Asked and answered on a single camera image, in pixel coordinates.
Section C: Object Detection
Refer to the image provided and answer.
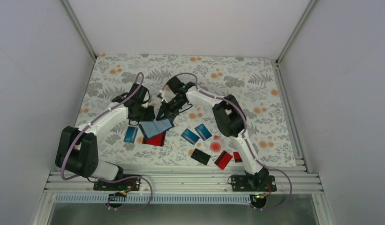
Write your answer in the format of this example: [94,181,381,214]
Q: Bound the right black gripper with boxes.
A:
[156,96,186,121]

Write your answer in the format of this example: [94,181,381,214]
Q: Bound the dark blue card holder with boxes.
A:
[139,119,174,139]

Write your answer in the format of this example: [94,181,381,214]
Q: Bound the black card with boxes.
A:
[190,149,211,165]

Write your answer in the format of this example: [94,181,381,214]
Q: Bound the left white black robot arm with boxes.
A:
[55,83,155,190]

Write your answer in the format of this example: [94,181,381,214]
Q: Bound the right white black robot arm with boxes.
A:
[156,75,269,191]

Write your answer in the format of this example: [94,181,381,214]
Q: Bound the blue card far left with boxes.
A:
[123,126,138,143]

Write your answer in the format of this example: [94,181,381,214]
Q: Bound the blue card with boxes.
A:
[181,128,200,145]
[195,124,212,141]
[123,126,138,143]

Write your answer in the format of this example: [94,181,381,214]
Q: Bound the red card overlapping stack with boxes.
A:
[151,131,166,147]

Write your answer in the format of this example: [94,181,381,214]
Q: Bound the red card upper stack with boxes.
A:
[142,138,154,145]

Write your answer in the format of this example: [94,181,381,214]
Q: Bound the blue card centre right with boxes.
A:
[195,124,212,141]

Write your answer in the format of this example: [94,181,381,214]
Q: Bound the white card red circle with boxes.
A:
[210,135,223,153]

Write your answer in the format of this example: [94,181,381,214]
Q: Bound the red card tilted right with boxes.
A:
[214,150,233,170]

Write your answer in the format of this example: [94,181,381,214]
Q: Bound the red card far right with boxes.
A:
[233,151,243,163]

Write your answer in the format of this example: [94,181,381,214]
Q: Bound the floral patterned table mat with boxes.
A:
[76,54,296,167]

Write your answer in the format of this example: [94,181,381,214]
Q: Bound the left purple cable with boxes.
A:
[60,72,154,212]

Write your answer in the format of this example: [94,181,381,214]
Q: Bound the purple cable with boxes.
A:
[60,72,154,212]
[161,72,294,212]

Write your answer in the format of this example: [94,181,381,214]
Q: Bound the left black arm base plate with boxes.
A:
[93,177,141,192]

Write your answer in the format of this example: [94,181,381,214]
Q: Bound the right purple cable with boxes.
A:
[161,72,294,212]

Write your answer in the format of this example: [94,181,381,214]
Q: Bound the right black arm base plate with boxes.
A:
[227,174,277,192]

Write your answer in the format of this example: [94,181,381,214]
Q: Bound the aluminium front rail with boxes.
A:
[44,170,324,194]

